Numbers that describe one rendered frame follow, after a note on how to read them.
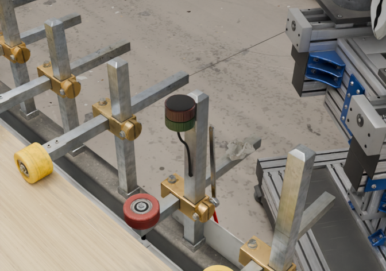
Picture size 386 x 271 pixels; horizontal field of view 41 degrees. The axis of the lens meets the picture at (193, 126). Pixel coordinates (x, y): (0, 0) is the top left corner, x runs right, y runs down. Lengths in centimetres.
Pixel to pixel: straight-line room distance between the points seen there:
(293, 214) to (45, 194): 56
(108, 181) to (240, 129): 139
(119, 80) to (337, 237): 117
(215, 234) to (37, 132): 71
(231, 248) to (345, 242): 86
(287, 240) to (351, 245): 103
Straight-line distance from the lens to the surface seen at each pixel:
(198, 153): 111
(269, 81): 319
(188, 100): 101
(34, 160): 121
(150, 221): 115
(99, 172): 155
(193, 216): 122
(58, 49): 140
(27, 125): 177
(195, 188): 117
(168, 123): 101
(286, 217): 101
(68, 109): 151
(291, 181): 95
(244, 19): 386
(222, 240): 130
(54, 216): 118
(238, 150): 136
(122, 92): 124
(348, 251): 205
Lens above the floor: 177
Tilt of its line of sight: 39 degrees down
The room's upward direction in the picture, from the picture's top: 1 degrees clockwise
